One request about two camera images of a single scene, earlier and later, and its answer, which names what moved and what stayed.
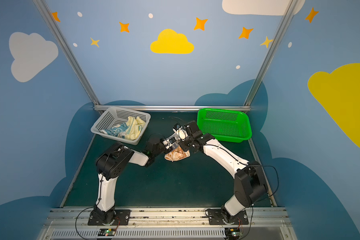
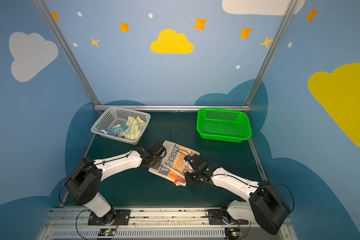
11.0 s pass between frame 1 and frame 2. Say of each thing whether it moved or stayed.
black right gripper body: moved
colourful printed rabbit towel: moved
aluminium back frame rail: stayed
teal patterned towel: stayed
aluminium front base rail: stayed
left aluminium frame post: stayed
